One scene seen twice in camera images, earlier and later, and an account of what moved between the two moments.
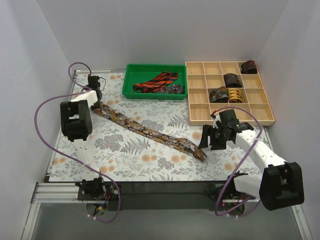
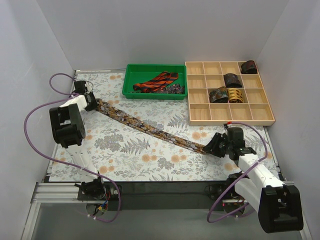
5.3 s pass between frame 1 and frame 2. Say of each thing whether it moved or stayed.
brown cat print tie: moved
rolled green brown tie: stayed
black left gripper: moved
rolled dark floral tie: stayed
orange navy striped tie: stayed
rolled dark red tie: stayed
